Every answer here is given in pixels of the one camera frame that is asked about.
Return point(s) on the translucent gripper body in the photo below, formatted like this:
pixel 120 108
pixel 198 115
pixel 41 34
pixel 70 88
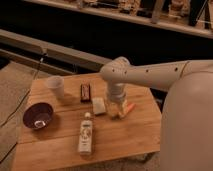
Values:
pixel 116 103

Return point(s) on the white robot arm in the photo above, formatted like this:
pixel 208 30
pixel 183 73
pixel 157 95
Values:
pixel 186 139

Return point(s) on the dark ceramic bowl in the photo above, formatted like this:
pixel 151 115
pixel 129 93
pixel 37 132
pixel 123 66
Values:
pixel 38 115

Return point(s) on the white sponge block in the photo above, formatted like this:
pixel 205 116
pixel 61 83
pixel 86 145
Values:
pixel 98 106

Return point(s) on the brown chocolate bar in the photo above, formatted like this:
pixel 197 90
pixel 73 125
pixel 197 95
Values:
pixel 85 93

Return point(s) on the white plastic bottle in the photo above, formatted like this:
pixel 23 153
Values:
pixel 85 135

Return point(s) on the wooden board table top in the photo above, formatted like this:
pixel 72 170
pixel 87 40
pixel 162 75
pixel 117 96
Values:
pixel 65 143

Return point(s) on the white paper cup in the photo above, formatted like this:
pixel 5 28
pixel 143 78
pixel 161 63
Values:
pixel 56 85

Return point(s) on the grey metal rail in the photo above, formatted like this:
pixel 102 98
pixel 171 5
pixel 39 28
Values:
pixel 54 51

